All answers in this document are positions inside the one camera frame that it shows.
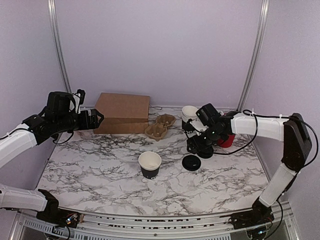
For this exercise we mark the right aluminium frame post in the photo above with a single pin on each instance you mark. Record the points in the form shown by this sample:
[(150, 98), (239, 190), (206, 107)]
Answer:
[(257, 47)]

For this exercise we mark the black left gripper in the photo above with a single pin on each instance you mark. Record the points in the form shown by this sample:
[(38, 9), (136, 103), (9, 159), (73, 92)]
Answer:
[(85, 124)]

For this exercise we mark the brown paper bag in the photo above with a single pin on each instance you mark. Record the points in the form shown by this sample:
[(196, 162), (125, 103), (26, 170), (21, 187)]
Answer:
[(123, 113)]

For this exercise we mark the paper bag twine handle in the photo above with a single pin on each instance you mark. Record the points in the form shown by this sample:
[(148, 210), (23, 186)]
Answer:
[(159, 108)]

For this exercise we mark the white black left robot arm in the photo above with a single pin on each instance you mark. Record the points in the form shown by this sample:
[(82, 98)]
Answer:
[(32, 132)]

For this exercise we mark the aluminium frame post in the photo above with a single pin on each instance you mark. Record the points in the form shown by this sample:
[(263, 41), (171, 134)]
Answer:
[(257, 47), (57, 43)]

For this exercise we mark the brown cardboard cup carrier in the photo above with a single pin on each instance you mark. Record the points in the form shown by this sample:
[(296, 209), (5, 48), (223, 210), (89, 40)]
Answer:
[(158, 130)]

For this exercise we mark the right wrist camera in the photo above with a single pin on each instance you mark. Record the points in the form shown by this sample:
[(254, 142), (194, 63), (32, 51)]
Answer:
[(208, 115)]

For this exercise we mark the black coffee cup lid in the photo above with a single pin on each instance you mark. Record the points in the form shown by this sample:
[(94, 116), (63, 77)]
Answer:
[(206, 154), (191, 163)]

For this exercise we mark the red ribbed plastic cup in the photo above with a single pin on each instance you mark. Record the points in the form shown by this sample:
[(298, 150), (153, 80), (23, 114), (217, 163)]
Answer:
[(225, 141)]

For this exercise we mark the left aluminium frame post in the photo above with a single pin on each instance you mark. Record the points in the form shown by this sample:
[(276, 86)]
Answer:
[(57, 43)]

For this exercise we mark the stack of black paper cups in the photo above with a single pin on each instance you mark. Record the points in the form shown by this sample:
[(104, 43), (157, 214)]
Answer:
[(188, 113)]

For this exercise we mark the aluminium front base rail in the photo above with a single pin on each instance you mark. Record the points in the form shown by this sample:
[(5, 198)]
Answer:
[(232, 225)]

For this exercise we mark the single black paper cup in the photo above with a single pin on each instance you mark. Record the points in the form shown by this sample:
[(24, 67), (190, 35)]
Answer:
[(150, 163)]

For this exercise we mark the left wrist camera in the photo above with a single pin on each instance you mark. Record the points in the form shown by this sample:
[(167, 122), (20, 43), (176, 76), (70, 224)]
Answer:
[(79, 98)]

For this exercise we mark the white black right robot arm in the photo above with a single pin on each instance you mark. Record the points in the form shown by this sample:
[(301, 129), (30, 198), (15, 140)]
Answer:
[(291, 131)]

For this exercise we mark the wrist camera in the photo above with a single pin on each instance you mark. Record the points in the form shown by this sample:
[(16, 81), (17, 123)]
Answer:
[(208, 115), (79, 98)]

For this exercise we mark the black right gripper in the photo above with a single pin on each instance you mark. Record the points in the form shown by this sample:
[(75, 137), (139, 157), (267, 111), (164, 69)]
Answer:
[(190, 143)]

